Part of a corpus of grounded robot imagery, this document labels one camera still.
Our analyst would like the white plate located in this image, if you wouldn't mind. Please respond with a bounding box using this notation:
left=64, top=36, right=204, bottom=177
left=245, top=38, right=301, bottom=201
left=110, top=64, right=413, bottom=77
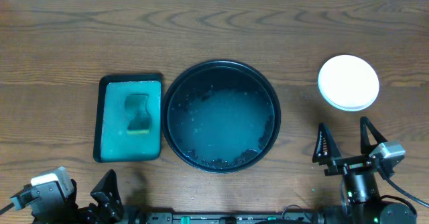
left=318, top=54, right=380, bottom=111

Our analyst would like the black round tray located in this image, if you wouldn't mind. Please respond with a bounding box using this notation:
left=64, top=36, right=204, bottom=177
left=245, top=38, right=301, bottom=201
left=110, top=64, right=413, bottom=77
left=162, top=60, right=282, bottom=173

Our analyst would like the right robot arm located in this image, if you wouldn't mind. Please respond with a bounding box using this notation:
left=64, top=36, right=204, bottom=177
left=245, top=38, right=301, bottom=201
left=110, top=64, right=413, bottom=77
left=312, top=117, right=418, bottom=224

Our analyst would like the green rectangular sponge tray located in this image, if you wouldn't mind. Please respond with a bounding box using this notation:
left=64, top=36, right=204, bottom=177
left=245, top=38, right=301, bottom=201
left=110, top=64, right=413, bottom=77
left=93, top=73, right=162, bottom=162

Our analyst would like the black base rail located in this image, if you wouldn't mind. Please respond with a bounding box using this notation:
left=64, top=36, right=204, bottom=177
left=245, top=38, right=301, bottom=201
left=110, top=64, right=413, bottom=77
left=123, top=204, right=326, bottom=224

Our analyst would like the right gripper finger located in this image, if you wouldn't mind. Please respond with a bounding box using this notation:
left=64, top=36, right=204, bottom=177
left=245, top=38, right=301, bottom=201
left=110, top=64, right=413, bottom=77
left=312, top=123, right=342, bottom=165
left=359, top=116, right=388, bottom=155

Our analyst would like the green yellow sponge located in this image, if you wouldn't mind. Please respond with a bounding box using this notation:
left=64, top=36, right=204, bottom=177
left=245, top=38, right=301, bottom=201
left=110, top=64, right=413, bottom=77
left=124, top=94, right=151, bottom=134

